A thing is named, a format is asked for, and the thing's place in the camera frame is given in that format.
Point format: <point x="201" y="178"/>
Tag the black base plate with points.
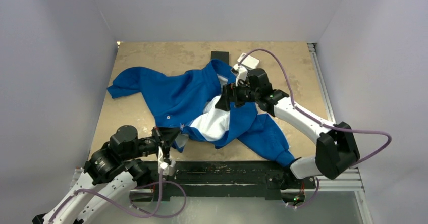
<point x="261" y="179"/>

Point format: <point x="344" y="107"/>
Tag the black flat block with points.
<point x="220" y="55"/>

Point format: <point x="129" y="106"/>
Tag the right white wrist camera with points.
<point x="240" y="73"/>

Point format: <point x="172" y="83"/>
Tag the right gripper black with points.
<point x="224" y="102"/>

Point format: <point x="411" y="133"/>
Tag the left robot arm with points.
<point x="85" y="199"/>

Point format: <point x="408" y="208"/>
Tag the white small box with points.
<point x="249" y="62"/>

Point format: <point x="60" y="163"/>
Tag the right side aluminium rail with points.
<point x="326" y="99"/>

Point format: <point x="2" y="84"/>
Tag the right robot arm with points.
<point x="336" y="148"/>

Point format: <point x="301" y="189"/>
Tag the aluminium frame rail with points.
<point x="349" y="181"/>

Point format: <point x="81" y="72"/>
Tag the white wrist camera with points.
<point x="240" y="73"/>
<point x="166" y="166"/>

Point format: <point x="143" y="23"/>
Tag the blue zip jacket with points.
<point x="187" y="101"/>

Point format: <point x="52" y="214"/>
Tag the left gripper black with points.
<point x="164" y="137"/>

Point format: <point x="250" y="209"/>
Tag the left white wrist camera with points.
<point x="166" y="166"/>

